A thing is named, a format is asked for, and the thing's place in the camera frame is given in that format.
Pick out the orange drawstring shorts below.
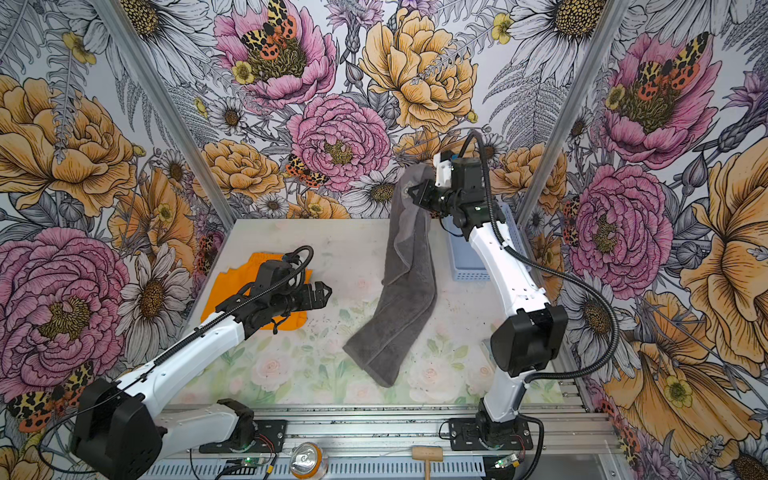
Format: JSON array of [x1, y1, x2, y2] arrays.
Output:
[[200, 253, 307, 331]]

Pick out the grey garment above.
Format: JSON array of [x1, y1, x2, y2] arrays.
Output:
[[343, 164, 437, 388]]

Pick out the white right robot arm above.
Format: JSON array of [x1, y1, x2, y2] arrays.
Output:
[[408, 152, 568, 451]]

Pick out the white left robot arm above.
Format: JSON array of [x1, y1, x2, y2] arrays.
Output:
[[70, 251, 332, 479]]

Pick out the light blue perforated laundry basket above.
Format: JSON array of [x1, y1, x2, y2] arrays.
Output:
[[442, 202, 528, 281]]

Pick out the orange rimmed tape roll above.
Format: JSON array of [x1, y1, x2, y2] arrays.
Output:
[[289, 442, 329, 480]]

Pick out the small wooden mallet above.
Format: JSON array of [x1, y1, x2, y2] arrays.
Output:
[[411, 446, 444, 480]]

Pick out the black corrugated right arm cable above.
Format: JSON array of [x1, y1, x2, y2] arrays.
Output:
[[458, 130, 620, 480]]

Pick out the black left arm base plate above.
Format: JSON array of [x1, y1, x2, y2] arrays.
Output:
[[198, 419, 288, 454]]

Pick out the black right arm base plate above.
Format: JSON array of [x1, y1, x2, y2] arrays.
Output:
[[448, 415, 534, 451]]

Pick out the aluminium frame corner post right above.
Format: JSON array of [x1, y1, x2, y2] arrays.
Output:
[[516, 1, 628, 223]]

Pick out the aluminium frame corner post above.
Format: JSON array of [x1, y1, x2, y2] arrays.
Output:
[[516, 1, 628, 223], [94, 1, 237, 230]]

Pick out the aluminium front rail frame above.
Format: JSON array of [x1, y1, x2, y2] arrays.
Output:
[[140, 404, 630, 479]]

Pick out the aluminium frame corner post left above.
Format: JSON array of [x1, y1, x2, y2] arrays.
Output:
[[94, 1, 237, 230]]

